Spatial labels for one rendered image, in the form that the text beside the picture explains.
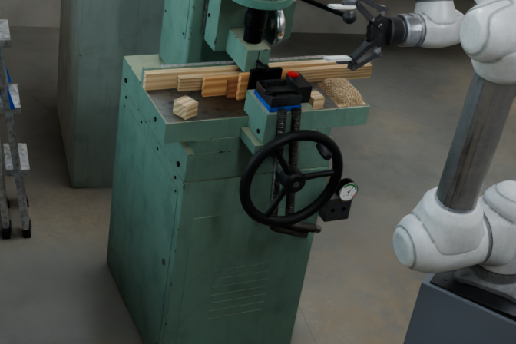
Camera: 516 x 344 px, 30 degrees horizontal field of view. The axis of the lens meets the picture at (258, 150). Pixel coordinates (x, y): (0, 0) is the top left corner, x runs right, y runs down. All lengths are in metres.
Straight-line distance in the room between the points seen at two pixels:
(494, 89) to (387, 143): 2.28
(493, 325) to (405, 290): 1.00
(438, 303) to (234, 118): 0.72
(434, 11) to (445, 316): 0.81
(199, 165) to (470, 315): 0.80
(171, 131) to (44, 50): 2.39
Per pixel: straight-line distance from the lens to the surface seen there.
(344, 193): 2.74
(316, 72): 2.75
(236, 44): 2.63
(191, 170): 2.54
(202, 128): 2.48
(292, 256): 2.88
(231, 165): 2.58
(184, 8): 2.76
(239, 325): 2.98
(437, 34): 2.63
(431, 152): 4.42
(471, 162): 2.26
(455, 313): 2.59
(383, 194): 4.02
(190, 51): 2.77
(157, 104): 2.52
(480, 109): 2.18
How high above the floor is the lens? 2.12
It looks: 31 degrees down
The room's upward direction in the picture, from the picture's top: 10 degrees clockwise
